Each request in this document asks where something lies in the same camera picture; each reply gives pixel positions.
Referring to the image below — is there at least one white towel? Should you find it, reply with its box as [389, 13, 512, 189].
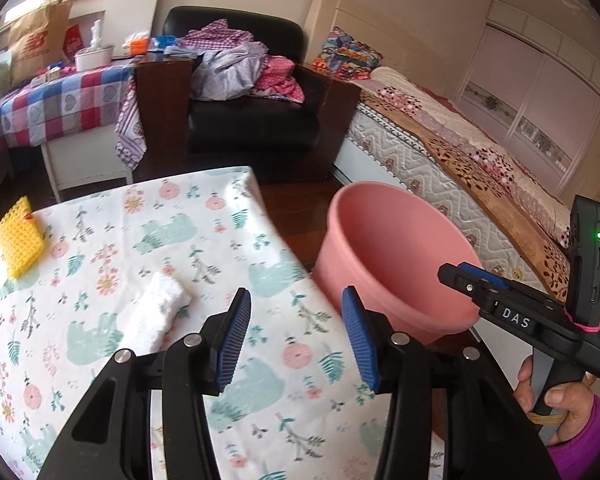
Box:
[122, 272, 194, 356]

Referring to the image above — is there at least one pink floral quilt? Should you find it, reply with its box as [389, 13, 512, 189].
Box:
[365, 66, 574, 248]

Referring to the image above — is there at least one bed with floral quilt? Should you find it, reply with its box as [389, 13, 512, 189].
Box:
[332, 105, 547, 292]

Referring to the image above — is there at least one grey garment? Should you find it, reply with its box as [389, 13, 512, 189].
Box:
[192, 42, 271, 102]

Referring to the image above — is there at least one brown paper bag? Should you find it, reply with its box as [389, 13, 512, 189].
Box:
[7, 2, 74, 86]

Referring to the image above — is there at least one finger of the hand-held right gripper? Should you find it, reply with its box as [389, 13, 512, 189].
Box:
[437, 262, 538, 342]

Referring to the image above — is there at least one pink plastic bucket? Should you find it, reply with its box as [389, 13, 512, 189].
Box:
[312, 182, 486, 346]

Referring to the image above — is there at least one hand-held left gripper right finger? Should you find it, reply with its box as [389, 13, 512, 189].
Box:
[341, 286, 562, 480]

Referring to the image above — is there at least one yellow sponge cloth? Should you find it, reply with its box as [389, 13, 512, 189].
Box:
[0, 195, 49, 280]

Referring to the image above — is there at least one blue packet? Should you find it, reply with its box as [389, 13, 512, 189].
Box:
[150, 35, 181, 54]

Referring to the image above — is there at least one white tissue tub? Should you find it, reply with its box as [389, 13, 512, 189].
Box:
[74, 20, 116, 72]

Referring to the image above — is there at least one cream bed headboard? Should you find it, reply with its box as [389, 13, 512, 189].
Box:
[302, 0, 463, 103]

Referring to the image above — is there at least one floral tablecloth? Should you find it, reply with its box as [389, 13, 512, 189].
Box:
[0, 165, 446, 480]

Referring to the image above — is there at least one bed with patterned quilt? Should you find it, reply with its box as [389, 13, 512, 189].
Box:
[357, 87, 572, 306]

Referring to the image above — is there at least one white wardrobe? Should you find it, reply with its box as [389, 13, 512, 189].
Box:
[455, 0, 600, 202]

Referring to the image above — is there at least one person's right forearm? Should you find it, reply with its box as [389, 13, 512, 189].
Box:
[547, 395, 600, 480]

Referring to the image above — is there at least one black leather armchair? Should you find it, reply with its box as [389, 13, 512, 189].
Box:
[135, 6, 363, 184]

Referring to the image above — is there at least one pink dotted garment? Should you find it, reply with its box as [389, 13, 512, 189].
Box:
[252, 55, 306, 105]

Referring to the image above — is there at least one purple patterned hanging cloth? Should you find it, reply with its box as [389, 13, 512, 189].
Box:
[115, 80, 149, 170]

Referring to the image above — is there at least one orange white box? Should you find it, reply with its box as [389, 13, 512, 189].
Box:
[122, 32, 151, 56]

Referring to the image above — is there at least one red packet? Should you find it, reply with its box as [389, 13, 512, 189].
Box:
[62, 25, 84, 61]

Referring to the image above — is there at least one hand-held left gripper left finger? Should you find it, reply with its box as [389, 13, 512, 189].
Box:
[37, 287, 254, 480]

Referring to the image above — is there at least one person's right hand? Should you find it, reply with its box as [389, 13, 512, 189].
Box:
[512, 355, 597, 447]

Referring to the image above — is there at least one purple checked shirt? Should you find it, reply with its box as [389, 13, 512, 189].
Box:
[180, 19, 256, 54]

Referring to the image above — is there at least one checked tablecloth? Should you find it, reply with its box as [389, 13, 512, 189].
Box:
[0, 57, 139, 162]

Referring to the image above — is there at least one colourful printed pillow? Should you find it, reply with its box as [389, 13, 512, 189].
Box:
[312, 26, 384, 81]

